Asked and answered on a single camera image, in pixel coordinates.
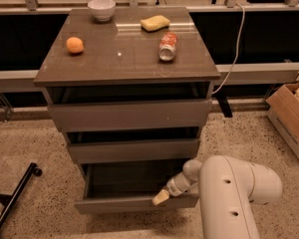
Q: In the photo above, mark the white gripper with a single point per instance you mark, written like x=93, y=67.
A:
x=173, y=186

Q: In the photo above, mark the grey bottom drawer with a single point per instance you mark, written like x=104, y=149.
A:
x=130, y=186

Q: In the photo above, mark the grey drawer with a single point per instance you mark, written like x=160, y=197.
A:
x=134, y=115
x=130, y=186
x=138, y=150

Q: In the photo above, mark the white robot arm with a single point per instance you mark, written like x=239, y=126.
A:
x=227, y=189

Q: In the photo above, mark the grey top drawer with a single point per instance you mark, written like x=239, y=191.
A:
x=134, y=115

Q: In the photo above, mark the grey middle drawer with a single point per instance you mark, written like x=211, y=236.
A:
x=138, y=150

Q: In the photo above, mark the grey drawer cabinet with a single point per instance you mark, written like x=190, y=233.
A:
x=120, y=64

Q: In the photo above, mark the red soda can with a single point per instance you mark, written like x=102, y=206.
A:
x=167, y=47

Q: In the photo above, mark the cardboard box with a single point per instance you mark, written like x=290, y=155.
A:
x=284, y=114

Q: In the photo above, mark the black chair leg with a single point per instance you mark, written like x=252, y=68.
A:
x=7, y=201

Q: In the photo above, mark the yellow sponge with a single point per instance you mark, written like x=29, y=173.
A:
x=155, y=23

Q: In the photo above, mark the orange fruit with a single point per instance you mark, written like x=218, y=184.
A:
x=75, y=45

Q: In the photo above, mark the white bowl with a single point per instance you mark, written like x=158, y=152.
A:
x=102, y=10

